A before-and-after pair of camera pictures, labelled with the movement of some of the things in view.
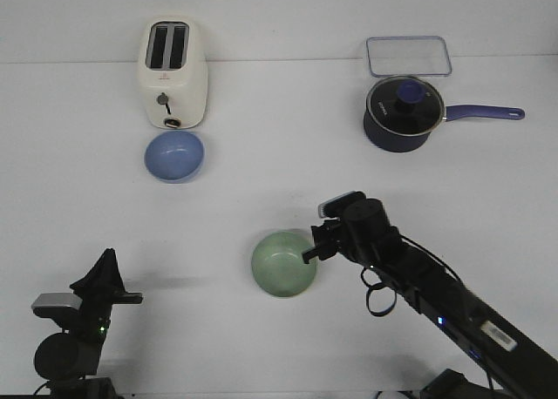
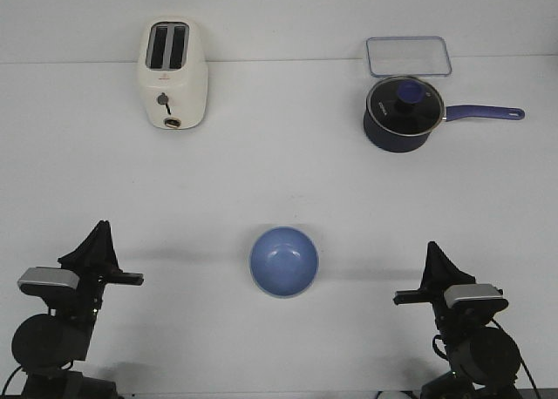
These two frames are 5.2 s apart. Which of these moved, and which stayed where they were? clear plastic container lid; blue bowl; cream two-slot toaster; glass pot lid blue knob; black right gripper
Moved: blue bowl; black right gripper
Stayed: glass pot lid blue knob; cream two-slot toaster; clear plastic container lid
